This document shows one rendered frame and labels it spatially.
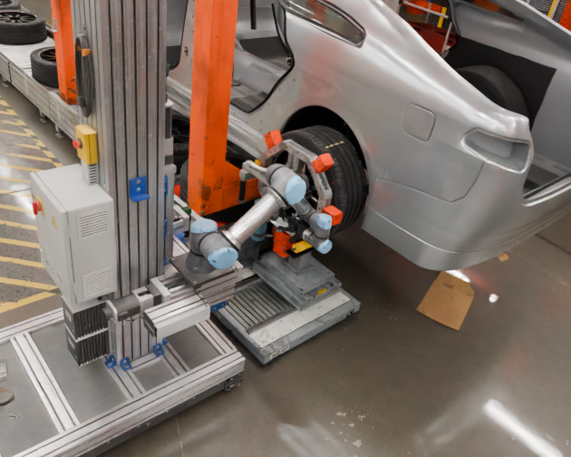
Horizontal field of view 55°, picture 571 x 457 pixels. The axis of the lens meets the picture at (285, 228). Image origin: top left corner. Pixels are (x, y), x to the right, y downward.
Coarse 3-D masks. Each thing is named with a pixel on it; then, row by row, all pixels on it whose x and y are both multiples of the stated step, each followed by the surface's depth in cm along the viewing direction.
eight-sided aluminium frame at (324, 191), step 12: (276, 144) 311; (288, 144) 304; (264, 156) 322; (300, 156) 299; (312, 156) 295; (312, 168) 295; (324, 180) 296; (324, 192) 294; (324, 204) 298; (276, 216) 334
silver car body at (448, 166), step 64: (192, 0) 375; (256, 0) 533; (320, 0) 299; (448, 0) 421; (512, 0) 372; (192, 64) 395; (256, 64) 470; (320, 64) 299; (384, 64) 269; (448, 64) 260; (512, 64) 395; (256, 128) 360; (384, 128) 278; (448, 128) 251; (512, 128) 239; (384, 192) 290; (448, 192) 261; (512, 192) 255; (448, 256) 278
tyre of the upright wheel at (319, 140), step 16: (304, 128) 319; (320, 128) 315; (304, 144) 306; (320, 144) 298; (336, 144) 303; (352, 144) 309; (336, 160) 297; (352, 160) 303; (336, 176) 295; (352, 176) 301; (336, 192) 298; (352, 192) 303; (336, 208) 301; (352, 208) 307; (336, 224) 307; (352, 224) 323
